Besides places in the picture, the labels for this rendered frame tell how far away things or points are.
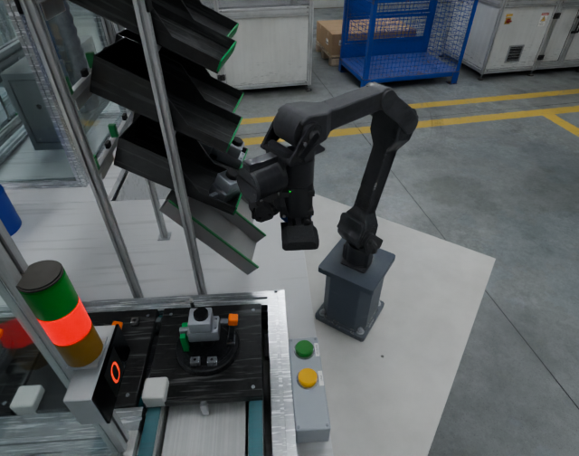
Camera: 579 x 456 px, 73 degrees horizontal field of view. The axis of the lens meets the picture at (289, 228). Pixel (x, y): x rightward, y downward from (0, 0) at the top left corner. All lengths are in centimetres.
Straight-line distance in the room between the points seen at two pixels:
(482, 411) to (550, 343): 59
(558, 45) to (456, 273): 528
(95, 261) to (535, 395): 195
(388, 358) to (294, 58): 413
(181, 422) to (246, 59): 420
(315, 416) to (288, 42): 429
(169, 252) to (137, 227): 19
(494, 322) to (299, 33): 355
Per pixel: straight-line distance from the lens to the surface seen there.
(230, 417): 92
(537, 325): 254
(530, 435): 215
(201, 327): 85
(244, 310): 99
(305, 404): 87
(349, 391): 101
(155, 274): 129
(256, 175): 60
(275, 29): 472
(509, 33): 587
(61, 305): 54
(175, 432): 93
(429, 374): 108
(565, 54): 651
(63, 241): 153
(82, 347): 60
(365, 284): 94
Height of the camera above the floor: 174
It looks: 40 degrees down
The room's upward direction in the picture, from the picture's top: straight up
